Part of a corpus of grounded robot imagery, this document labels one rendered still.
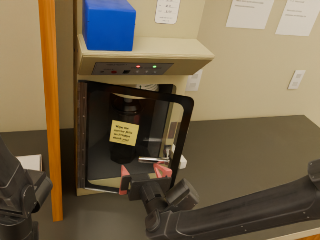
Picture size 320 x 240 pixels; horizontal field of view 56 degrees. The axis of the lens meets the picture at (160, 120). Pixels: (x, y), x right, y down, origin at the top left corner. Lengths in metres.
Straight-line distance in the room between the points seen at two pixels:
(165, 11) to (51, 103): 0.36
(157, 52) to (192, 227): 0.39
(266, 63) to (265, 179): 0.61
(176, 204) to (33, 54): 0.82
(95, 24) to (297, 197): 0.49
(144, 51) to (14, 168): 0.37
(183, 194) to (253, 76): 1.04
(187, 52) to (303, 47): 1.07
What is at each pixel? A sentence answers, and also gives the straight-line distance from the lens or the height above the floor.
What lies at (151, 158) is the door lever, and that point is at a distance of 0.85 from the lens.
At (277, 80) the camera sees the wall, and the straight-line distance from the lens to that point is 1.74.
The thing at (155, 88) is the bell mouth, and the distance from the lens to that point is 0.93.
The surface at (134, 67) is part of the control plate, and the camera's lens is 0.74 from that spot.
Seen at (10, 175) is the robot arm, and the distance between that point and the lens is 0.51.
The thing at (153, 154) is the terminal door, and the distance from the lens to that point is 0.90.
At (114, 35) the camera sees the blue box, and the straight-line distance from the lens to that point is 0.66.
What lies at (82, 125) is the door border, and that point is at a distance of 0.88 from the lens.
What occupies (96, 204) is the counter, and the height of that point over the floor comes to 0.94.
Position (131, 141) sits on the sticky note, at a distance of 0.88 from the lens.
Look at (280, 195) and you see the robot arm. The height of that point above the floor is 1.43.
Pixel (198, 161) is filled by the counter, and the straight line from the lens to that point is 1.30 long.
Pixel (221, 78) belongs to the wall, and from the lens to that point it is 1.52.
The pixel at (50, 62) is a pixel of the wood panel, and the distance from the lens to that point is 0.69.
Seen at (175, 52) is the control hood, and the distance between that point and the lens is 0.72.
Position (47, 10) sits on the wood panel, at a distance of 0.66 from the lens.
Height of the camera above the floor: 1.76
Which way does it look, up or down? 33 degrees down
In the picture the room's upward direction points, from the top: 11 degrees clockwise
